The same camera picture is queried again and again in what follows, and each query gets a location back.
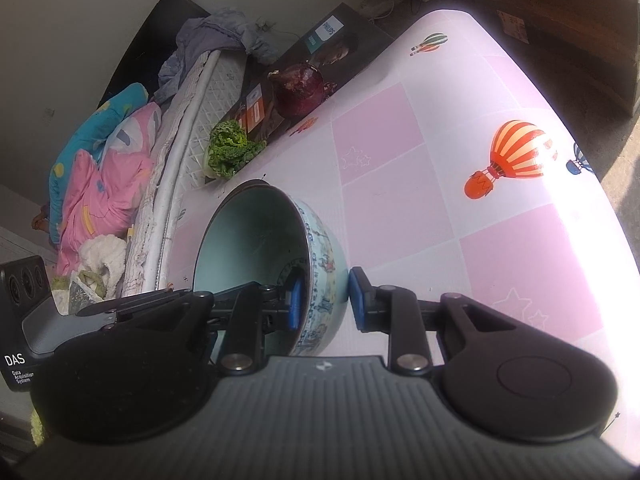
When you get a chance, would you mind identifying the black printed box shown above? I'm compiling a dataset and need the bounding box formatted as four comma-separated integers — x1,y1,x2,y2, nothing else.
235,2,396,147

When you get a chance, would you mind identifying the large brown carton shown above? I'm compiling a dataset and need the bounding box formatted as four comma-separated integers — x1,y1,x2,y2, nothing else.
465,0,640,117

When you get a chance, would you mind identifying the grey clothing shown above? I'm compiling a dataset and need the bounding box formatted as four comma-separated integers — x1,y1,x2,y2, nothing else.
157,7,281,103

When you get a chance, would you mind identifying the green napa cabbage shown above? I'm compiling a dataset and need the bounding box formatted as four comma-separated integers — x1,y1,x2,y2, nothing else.
205,120,268,179

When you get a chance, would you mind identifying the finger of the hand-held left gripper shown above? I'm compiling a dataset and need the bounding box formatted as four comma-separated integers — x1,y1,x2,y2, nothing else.
75,288,176,317

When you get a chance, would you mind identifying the white fluffy cloth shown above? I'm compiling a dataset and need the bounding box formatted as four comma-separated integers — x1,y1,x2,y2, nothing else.
80,235,128,286

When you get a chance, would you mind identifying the pink quilt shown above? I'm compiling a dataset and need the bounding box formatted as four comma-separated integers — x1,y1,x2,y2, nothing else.
57,102,163,276

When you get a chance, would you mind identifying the blue patterned ceramic bowl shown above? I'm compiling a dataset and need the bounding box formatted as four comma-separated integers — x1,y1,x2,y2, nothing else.
192,180,351,357

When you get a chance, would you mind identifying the white quilted mattress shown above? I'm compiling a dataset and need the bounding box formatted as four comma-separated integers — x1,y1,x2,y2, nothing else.
122,50,251,293

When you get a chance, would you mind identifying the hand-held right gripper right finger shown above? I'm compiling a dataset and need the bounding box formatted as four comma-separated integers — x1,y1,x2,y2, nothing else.
348,266,507,377

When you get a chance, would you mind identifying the black headboard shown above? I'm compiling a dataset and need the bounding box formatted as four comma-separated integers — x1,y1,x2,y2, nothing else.
97,0,211,106

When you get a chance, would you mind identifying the green patterned pillow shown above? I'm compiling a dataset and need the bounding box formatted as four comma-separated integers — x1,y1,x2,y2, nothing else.
67,270,108,311

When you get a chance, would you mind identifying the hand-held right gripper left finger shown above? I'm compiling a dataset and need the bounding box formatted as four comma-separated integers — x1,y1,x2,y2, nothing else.
119,268,303,378

